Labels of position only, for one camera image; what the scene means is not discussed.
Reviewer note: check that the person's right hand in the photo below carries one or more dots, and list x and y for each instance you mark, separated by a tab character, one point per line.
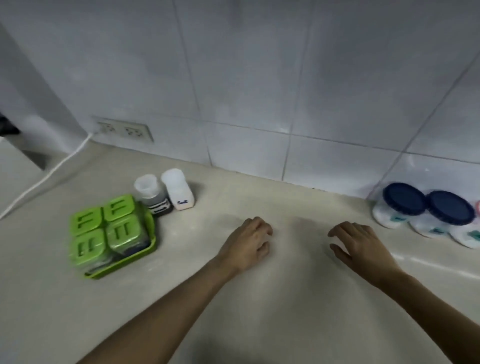
365	251

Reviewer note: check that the person's left hand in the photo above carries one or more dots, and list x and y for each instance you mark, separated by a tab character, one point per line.
242	249

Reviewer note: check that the person's left thumb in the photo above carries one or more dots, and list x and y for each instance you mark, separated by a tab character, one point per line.
263	250

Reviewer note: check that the person's right thumb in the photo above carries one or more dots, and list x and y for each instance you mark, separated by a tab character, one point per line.
338	254

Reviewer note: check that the person's right forearm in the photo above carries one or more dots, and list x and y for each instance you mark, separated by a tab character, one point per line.
435	318

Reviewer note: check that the person's left forearm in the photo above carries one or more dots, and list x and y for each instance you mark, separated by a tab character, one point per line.
161	318

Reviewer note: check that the blue lidded white jar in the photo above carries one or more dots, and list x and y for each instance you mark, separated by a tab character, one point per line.
448	208
403	198

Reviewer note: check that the white salt shaker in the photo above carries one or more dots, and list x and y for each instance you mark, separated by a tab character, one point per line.
179	191

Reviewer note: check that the green plastic tray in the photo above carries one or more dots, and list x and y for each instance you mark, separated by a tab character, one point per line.
144	251

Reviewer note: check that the pepper shaker with black label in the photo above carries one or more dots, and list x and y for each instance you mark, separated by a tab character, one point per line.
153	197

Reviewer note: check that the pink lidded white jar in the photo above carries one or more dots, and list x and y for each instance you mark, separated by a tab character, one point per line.
468	234

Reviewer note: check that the green lidded spice container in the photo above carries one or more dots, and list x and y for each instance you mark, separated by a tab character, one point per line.
125	233
119	207
86	222
88	248

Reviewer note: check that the white wall socket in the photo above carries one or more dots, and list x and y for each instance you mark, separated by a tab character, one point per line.
125	131

